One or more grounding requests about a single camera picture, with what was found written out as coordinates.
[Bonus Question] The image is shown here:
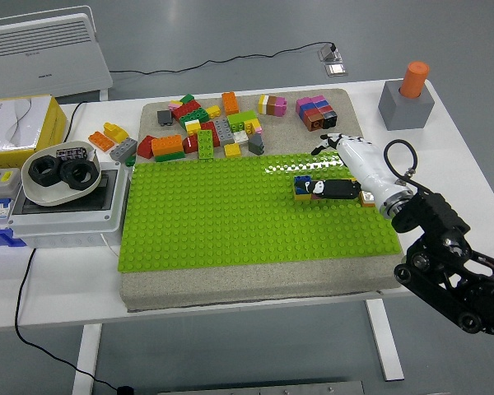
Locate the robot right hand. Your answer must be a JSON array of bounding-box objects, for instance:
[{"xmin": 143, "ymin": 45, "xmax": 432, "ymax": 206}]
[{"xmin": 304, "ymin": 132, "xmax": 408, "ymax": 211}]

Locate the blue toy brick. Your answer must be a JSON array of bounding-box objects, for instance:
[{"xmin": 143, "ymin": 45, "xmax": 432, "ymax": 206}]
[{"xmin": 294, "ymin": 175, "xmax": 314, "ymax": 195}]

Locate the white pink brown yellow brick stick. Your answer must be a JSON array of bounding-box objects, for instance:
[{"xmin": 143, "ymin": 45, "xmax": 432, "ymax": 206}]
[{"xmin": 258, "ymin": 94, "xmax": 290, "ymax": 118}]

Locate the lime green toy brick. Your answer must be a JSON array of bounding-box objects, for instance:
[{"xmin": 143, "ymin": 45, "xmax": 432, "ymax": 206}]
[{"xmin": 226, "ymin": 109, "xmax": 259, "ymax": 132}]

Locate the long grey toy brick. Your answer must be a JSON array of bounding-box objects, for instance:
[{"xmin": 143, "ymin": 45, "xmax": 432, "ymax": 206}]
[{"xmin": 213, "ymin": 117, "xmax": 235, "ymax": 146}]

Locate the tall orange toy brick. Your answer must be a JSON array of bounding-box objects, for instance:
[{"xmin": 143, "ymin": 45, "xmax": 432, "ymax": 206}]
[{"xmin": 221, "ymin": 91, "xmax": 240, "ymax": 117}]

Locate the long green toy brick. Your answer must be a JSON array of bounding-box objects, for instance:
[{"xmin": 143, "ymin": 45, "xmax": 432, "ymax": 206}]
[{"xmin": 196, "ymin": 130, "xmax": 216, "ymax": 161}]

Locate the green studded baseplate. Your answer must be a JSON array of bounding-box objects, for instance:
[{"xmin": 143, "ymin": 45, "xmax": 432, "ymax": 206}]
[{"xmin": 118, "ymin": 150, "xmax": 404, "ymax": 273}]

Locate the large red toy brick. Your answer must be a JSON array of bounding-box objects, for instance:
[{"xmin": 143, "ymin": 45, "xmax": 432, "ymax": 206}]
[{"xmin": 171, "ymin": 100, "xmax": 203, "ymax": 121}]

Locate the flat green toy brick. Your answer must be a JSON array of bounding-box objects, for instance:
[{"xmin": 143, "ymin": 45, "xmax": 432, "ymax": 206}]
[{"xmin": 154, "ymin": 151, "xmax": 187, "ymax": 163}]

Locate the long orange toy brick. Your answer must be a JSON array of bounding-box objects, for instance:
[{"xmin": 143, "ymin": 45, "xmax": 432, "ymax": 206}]
[{"xmin": 151, "ymin": 134, "xmax": 184, "ymax": 158}]

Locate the red sloped toy brick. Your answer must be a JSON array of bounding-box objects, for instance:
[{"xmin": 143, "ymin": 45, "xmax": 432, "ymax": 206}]
[{"xmin": 136, "ymin": 134, "xmax": 157, "ymax": 160}]

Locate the yellow sloped toy brick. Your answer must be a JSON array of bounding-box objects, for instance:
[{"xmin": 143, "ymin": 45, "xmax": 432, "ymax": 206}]
[{"xmin": 102, "ymin": 121, "xmax": 130, "ymax": 144}]

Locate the magenta blue black brick stick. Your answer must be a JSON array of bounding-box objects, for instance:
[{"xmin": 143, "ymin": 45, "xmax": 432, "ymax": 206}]
[{"xmin": 311, "ymin": 94, "xmax": 338, "ymax": 130}]

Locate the grey cube block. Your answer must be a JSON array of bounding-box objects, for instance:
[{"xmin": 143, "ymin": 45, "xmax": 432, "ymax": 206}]
[{"xmin": 377, "ymin": 78, "xmax": 436, "ymax": 132}]

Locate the pink red brown brick stick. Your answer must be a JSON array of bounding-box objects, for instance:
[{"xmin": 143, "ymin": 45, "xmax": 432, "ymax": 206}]
[{"xmin": 295, "ymin": 96, "xmax": 325, "ymax": 132}]

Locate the orange cylinder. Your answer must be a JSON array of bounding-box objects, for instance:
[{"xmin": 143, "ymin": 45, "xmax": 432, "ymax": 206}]
[{"xmin": 398, "ymin": 61, "xmax": 431, "ymax": 100}]

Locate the closed metal floor cover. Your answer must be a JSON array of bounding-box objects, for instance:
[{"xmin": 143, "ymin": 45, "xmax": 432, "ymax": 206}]
[{"xmin": 324, "ymin": 62, "xmax": 349, "ymax": 78}]

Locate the dark grey sloped brick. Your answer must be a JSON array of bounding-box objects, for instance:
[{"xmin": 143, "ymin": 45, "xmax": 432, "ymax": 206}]
[{"xmin": 247, "ymin": 132, "xmax": 266, "ymax": 156}]

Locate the open metal floor socket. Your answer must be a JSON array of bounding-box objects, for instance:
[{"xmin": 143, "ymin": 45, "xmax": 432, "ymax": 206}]
[{"xmin": 316, "ymin": 42, "xmax": 346, "ymax": 63}]

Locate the grey-brown foam mat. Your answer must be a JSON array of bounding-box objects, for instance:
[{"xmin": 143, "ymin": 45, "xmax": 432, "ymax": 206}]
[{"xmin": 119, "ymin": 88, "xmax": 409, "ymax": 314}]

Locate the white table leg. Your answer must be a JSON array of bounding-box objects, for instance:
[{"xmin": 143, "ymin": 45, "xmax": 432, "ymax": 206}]
[
  {"xmin": 364, "ymin": 298, "xmax": 405, "ymax": 383},
  {"xmin": 71, "ymin": 323, "xmax": 104, "ymax": 395}
]

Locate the black terminal block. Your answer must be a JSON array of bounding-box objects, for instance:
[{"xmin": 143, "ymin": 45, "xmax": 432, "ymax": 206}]
[{"xmin": 55, "ymin": 143, "xmax": 88, "ymax": 160}]

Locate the large black hex nut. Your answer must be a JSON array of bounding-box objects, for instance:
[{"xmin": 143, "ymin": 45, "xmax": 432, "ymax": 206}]
[
  {"xmin": 27, "ymin": 155, "xmax": 63, "ymax": 188},
  {"xmin": 59, "ymin": 159, "xmax": 98, "ymax": 191}
]

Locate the white junction box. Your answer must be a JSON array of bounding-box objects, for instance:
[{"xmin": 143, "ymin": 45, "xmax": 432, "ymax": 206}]
[{"xmin": 7, "ymin": 160, "xmax": 132, "ymax": 249}]

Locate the yellow and white tissue box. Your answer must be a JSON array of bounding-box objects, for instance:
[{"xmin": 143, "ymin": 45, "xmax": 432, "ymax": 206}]
[{"xmin": 0, "ymin": 94, "xmax": 69, "ymax": 170}]

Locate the white bowl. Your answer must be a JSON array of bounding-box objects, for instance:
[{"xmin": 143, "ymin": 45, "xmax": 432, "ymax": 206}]
[{"xmin": 21, "ymin": 141, "xmax": 102, "ymax": 207}]

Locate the white panel heater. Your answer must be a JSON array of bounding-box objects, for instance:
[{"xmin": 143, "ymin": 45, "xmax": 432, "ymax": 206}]
[{"xmin": 0, "ymin": 5, "xmax": 114, "ymax": 102}]

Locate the grey push-button box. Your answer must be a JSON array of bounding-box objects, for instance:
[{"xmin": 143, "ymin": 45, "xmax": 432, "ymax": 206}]
[{"xmin": 0, "ymin": 167, "xmax": 22, "ymax": 201}]

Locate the black floor cable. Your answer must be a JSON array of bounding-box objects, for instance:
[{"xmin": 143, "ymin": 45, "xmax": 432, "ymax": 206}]
[{"xmin": 109, "ymin": 40, "xmax": 338, "ymax": 76}]

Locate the black power cable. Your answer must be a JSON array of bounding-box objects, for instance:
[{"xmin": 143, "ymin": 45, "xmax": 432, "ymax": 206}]
[{"xmin": 15, "ymin": 100, "xmax": 133, "ymax": 395}]

